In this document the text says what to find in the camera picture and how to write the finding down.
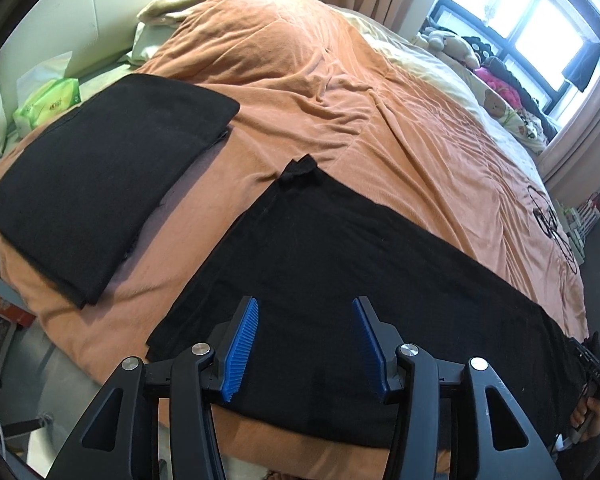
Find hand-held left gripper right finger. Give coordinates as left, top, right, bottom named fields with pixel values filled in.
left=351, top=296, right=563, bottom=480

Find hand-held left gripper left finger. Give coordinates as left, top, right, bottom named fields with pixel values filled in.
left=50, top=296, right=260, bottom=480

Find black pants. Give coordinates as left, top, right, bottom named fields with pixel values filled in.
left=0, top=73, right=241, bottom=309
left=145, top=154, right=593, bottom=448

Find folded black pants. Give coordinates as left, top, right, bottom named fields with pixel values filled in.
left=0, top=73, right=241, bottom=309

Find person's right hand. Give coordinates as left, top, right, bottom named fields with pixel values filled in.
left=570, top=394, right=600, bottom=443

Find light green nightstand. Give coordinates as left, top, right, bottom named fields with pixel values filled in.
left=555, top=192, right=600, bottom=261

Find orange cardboard box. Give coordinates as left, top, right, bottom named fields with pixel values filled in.
left=0, top=282, right=36, bottom=331

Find bear print cushion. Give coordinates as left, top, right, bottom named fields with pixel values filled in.
left=475, top=67, right=561, bottom=148

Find pink plush garment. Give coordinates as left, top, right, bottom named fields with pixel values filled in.
left=482, top=67, right=518, bottom=98

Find black hanging garment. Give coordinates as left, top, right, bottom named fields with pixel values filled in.
left=562, top=42, right=600, bottom=93

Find green tissue packet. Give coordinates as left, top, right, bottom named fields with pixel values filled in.
left=12, top=78, right=81, bottom=136

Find bed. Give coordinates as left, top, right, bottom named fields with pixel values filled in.
left=0, top=0, right=591, bottom=480

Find beige plush toy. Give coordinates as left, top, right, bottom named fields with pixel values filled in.
left=420, top=25, right=476, bottom=66

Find black plush toy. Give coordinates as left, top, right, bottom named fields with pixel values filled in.
left=462, top=35, right=496, bottom=61

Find cream pillow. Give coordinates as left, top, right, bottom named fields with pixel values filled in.
left=130, top=0, right=216, bottom=66

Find black framed window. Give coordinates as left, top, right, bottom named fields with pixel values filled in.
left=422, top=0, right=600, bottom=121

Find black cable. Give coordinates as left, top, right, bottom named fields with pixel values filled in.
left=525, top=186, right=578, bottom=273

